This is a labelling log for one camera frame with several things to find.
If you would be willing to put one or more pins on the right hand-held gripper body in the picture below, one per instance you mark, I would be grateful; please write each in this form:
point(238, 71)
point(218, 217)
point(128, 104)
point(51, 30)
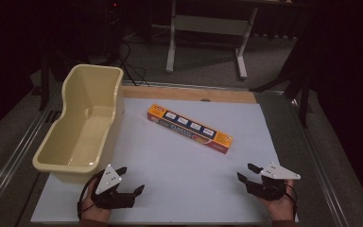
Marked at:
point(272, 183)

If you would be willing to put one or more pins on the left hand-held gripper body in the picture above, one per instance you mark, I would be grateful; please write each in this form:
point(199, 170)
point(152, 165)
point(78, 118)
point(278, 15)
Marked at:
point(108, 183)

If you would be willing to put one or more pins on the cream plastic bin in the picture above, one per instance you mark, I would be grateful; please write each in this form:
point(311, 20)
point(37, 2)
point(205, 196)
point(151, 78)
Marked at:
point(85, 126)

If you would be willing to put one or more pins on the long orange cardboard box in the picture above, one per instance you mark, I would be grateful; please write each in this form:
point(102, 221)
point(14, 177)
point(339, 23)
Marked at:
point(189, 127)

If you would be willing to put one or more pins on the person's right hand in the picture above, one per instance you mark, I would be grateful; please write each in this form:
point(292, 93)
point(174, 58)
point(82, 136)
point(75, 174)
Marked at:
point(280, 206)

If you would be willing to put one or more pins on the person's left hand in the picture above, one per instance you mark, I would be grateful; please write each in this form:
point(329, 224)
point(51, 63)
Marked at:
point(96, 211)

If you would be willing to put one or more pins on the black tripod stand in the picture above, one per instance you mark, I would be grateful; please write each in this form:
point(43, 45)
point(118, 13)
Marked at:
point(296, 78)

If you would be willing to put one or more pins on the black metal stand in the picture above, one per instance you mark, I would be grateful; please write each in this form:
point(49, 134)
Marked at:
point(44, 85)

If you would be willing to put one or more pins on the dark computer tower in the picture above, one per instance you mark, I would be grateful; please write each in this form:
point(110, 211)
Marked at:
point(113, 28)

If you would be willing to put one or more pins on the silver metal rail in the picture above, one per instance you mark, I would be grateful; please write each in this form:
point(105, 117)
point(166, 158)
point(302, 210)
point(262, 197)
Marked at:
point(15, 151)
point(321, 170)

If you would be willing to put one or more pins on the white metal desk frame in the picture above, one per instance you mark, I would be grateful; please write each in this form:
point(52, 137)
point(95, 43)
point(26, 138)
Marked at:
point(208, 25)

